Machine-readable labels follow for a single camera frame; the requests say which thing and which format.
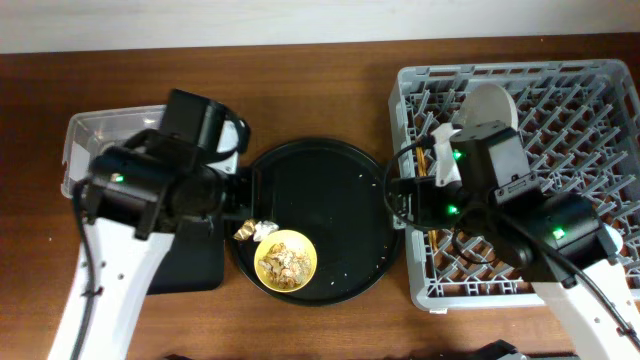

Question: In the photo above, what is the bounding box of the wooden chopstick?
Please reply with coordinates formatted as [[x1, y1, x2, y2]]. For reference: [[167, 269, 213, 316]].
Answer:
[[428, 230, 438, 252], [415, 146, 428, 177]]

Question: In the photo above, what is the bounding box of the round black tray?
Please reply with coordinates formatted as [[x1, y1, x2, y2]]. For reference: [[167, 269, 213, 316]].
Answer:
[[238, 138, 402, 306]]

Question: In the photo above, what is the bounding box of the light blue cup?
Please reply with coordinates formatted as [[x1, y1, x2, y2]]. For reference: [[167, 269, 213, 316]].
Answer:
[[604, 224, 624, 255]]

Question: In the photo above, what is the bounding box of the yellow bowl with food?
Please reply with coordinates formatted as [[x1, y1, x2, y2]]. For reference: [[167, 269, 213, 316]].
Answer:
[[253, 230, 318, 293]]

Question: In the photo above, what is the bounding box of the crumpled white tissue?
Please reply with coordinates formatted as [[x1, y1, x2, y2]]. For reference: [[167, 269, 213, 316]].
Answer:
[[253, 220, 279, 242]]

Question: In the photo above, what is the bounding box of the black rectangular tray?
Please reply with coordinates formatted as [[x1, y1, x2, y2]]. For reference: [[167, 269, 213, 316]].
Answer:
[[147, 218, 225, 295]]

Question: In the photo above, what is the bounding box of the grey dishwasher rack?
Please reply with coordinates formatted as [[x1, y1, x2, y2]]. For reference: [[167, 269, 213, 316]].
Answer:
[[388, 59, 639, 313]]

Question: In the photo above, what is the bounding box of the clear plastic bin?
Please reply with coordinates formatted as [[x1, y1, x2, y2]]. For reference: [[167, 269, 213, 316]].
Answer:
[[61, 105, 240, 199]]

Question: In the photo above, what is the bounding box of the grey round plate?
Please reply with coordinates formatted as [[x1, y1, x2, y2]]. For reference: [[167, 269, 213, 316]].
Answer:
[[451, 84, 518, 130]]

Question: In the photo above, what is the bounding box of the gold foil wrapper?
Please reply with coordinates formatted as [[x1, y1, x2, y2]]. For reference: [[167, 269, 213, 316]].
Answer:
[[233, 219, 257, 241]]

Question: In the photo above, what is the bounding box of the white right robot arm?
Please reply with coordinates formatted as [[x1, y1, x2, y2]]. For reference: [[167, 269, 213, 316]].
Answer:
[[382, 121, 639, 359]]

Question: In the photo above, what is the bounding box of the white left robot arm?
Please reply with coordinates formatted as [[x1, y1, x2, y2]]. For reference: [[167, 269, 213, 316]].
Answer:
[[49, 89, 251, 359]]

